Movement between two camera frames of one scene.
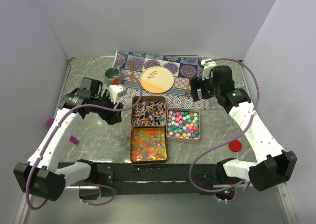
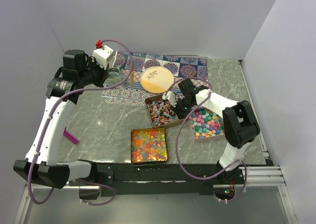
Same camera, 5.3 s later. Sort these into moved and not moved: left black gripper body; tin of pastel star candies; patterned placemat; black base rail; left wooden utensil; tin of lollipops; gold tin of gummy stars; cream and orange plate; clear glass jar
Moved: tin of pastel star candies; tin of lollipops; clear glass jar; left black gripper body
Not moved: gold tin of gummy stars; patterned placemat; black base rail; left wooden utensil; cream and orange plate
